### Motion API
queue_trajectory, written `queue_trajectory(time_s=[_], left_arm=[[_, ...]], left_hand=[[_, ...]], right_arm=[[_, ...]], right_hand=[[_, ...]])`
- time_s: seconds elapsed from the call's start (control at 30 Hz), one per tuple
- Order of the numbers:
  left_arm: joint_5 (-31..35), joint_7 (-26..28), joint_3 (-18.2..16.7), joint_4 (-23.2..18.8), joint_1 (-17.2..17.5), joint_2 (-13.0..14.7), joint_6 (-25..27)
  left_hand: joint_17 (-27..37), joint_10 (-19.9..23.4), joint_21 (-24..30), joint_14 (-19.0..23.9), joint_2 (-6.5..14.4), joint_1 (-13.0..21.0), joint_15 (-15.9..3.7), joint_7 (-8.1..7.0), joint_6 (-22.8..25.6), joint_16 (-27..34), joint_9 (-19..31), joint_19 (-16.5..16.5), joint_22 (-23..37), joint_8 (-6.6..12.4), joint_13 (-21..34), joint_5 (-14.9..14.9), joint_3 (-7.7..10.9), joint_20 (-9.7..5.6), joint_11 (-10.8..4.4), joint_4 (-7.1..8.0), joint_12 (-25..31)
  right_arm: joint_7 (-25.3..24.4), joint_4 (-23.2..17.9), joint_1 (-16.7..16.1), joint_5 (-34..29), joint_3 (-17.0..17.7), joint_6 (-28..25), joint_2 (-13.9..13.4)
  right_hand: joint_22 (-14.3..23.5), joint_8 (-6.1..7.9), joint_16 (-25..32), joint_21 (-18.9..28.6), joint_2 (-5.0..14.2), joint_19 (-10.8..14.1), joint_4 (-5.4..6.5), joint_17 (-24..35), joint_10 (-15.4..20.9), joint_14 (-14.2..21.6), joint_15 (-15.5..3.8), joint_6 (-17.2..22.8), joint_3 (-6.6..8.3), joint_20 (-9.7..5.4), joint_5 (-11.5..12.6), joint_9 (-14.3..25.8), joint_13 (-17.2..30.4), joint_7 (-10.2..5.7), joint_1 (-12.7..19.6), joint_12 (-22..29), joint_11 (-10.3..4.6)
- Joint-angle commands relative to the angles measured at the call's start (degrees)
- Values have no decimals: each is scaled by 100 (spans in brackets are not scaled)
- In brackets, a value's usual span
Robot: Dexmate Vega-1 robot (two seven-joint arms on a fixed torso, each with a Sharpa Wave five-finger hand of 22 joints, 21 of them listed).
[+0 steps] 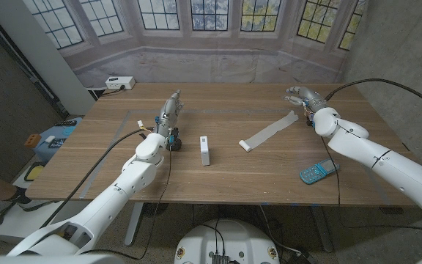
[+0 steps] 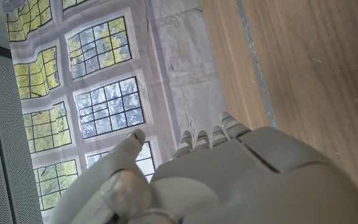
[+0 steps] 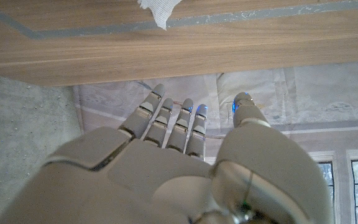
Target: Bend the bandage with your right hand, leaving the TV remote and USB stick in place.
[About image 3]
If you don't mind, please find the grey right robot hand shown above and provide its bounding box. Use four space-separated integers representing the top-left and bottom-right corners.
0 83 335 224

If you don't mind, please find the white gauze bandage strip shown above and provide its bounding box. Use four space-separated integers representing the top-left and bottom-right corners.
137 0 183 31

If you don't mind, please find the printed window backdrop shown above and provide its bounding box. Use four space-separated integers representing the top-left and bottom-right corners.
73 60 358 224

